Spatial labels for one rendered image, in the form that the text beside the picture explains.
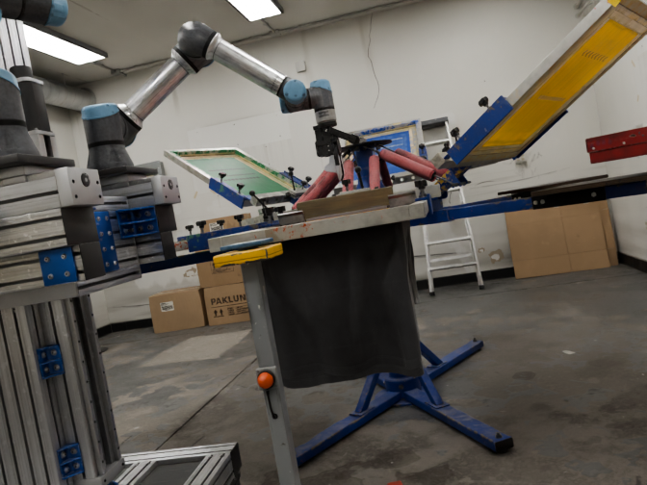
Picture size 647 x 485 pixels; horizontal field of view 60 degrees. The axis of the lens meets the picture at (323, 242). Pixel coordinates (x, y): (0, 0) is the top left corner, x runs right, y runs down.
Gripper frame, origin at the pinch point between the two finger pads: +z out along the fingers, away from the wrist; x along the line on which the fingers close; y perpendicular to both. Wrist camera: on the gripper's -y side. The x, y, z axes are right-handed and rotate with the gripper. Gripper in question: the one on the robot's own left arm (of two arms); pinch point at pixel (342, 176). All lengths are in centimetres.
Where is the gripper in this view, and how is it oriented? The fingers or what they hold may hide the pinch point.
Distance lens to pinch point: 207.3
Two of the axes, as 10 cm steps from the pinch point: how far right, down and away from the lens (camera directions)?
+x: -2.0, 0.9, -9.8
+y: -9.6, 1.6, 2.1
